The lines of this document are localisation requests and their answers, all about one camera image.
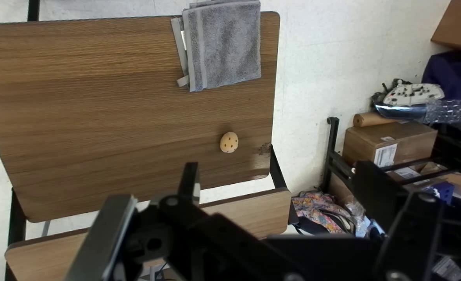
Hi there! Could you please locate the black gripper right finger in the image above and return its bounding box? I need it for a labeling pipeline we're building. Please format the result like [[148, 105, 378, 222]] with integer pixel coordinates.
[[353, 163, 407, 240]]

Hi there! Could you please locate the colourful patterned cloth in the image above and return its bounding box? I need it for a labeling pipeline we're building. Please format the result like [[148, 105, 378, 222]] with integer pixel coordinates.
[[292, 193, 363, 236]]

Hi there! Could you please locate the brown cookie toy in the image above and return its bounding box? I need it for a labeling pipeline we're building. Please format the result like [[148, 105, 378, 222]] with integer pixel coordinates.
[[218, 132, 238, 154]]

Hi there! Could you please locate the brown cardboard box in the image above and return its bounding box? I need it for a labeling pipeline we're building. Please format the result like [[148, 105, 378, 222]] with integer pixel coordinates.
[[342, 124, 437, 168]]

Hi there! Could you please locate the gray towel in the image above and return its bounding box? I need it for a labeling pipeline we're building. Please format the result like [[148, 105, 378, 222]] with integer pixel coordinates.
[[170, 0, 260, 93]]

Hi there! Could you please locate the wooden desk with black frame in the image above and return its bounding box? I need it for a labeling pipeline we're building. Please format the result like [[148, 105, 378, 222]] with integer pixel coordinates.
[[0, 13, 279, 281]]

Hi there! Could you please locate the dark blue bag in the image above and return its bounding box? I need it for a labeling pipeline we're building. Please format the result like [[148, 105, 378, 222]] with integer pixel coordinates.
[[421, 52, 461, 101]]

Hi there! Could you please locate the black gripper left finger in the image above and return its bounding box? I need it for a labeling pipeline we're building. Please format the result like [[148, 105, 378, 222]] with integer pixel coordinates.
[[178, 163, 199, 204]]

